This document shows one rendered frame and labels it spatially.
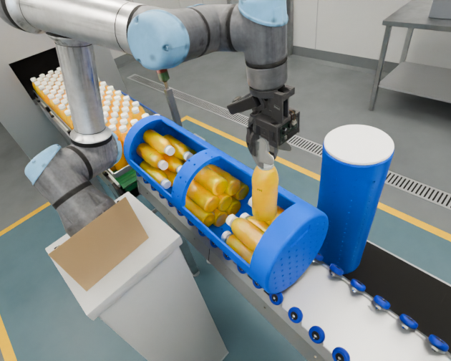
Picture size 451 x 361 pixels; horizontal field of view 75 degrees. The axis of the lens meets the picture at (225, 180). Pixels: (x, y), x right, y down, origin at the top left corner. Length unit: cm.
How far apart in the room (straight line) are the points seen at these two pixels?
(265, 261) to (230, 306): 126
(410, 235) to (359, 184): 115
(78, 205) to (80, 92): 30
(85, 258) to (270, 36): 68
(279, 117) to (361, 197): 90
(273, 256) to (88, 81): 65
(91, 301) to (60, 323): 154
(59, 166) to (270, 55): 62
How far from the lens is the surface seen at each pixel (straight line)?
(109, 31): 53
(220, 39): 55
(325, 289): 105
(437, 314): 202
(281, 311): 101
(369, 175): 133
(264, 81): 55
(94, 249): 87
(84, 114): 90
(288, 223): 80
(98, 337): 226
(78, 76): 86
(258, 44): 53
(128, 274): 91
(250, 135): 63
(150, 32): 45
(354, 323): 102
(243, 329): 198
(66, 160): 91
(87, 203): 87
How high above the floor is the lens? 187
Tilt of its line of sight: 43 degrees down
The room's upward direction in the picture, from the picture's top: 12 degrees counter-clockwise
